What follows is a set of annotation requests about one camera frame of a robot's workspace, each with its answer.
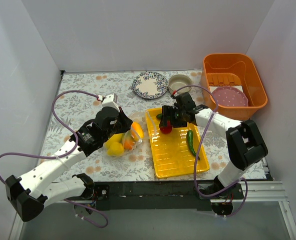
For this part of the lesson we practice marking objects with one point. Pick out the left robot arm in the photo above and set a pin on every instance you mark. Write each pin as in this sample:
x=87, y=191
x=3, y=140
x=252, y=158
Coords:
x=31, y=192

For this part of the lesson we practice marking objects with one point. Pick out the green red mango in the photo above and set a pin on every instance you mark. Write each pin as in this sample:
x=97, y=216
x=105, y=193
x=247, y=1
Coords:
x=128, y=141

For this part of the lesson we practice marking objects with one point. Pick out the orange mango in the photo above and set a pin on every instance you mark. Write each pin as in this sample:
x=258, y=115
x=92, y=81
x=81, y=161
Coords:
x=136, y=131

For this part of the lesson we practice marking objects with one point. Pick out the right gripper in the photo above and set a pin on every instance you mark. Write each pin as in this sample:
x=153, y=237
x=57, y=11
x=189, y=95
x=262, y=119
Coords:
x=168, y=116

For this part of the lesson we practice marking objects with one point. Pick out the clear zip top bag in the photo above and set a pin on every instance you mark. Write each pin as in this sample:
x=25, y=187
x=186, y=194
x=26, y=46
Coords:
x=142, y=119

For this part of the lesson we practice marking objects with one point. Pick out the yellow plastic tray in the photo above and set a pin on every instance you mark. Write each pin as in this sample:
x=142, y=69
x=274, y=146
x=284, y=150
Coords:
x=170, y=153

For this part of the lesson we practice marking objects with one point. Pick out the pink dotted plate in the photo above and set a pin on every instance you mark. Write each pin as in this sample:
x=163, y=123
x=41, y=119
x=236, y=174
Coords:
x=229, y=96

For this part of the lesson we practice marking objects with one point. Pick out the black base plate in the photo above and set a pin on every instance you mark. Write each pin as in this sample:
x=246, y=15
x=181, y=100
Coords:
x=149, y=195

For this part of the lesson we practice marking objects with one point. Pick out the red pomegranate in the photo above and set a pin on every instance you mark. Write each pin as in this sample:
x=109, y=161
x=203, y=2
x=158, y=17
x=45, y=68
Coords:
x=166, y=129

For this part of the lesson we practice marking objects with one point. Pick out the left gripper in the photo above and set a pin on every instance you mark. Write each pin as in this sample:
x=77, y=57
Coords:
x=124, y=120

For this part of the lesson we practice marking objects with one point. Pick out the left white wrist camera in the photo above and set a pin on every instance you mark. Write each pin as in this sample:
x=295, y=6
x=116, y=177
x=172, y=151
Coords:
x=109, y=101

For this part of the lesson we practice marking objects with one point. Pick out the orange plastic basin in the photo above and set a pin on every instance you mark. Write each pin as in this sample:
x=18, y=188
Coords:
x=237, y=71

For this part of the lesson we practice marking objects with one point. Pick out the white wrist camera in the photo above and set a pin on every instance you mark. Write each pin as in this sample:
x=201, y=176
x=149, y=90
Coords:
x=109, y=101
x=178, y=97

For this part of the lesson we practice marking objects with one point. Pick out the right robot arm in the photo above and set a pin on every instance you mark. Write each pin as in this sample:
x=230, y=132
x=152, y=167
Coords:
x=244, y=140

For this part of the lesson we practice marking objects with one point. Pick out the aluminium rail frame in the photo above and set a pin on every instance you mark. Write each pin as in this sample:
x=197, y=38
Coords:
x=262, y=212

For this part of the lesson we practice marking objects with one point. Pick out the beige ceramic bowl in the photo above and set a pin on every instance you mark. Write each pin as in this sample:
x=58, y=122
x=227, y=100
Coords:
x=177, y=81

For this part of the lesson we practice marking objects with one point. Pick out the green chili pepper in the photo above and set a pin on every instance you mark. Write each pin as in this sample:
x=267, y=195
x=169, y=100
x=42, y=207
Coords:
x=189, y=141

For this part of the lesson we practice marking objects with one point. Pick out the yellow pear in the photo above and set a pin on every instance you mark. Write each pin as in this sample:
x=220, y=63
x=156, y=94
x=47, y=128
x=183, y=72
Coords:
x=116, y=149

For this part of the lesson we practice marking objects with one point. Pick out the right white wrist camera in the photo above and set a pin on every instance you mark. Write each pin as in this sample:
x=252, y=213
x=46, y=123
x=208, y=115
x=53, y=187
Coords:
x=178, y=97

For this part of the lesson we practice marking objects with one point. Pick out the blue floral plate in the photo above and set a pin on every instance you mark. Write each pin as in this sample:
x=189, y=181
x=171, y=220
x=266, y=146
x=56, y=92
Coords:
x=150, y=85

